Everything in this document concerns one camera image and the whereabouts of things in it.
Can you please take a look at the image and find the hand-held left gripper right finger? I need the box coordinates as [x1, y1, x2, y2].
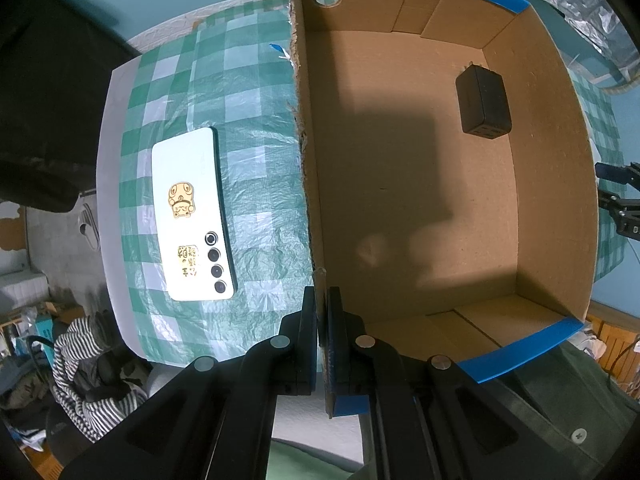
[326, 286, 591, 480]

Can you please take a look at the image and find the white slipper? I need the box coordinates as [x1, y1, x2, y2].
[77, 205, 101, 251]

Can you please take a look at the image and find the green checked plastic tablecloth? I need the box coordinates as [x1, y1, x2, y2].
[117, 0, 628, 361]

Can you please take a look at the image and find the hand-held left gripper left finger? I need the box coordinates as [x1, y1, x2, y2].
[65, 286, 321, 480]

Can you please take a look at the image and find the cardboard box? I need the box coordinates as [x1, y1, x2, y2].
[286, 0, 600, 418]

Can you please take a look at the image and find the silver foil bag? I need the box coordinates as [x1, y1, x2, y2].
[502, 0, 640, 93]

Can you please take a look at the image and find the white storage box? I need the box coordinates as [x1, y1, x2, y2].
[0, 272, 50, 312]

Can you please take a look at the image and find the black power adapter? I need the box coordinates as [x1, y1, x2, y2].
[455, 64, 513, 138]

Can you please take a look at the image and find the wooden crate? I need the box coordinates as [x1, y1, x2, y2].
[585, 314, 640, 378]

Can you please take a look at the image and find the green garment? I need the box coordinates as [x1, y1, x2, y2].
[270, 330, 640, 480]

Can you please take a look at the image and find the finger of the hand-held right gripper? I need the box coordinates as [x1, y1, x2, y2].
[595, 160, 640, 241]

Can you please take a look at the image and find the white smartphone with gold stickers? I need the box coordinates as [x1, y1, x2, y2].
[151, 126, 236, 302]

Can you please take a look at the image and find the striped cloth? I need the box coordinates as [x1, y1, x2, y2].
[52, 316, 148, 443]

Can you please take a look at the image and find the teal box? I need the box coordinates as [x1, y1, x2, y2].
[36, 317, 59, 361]

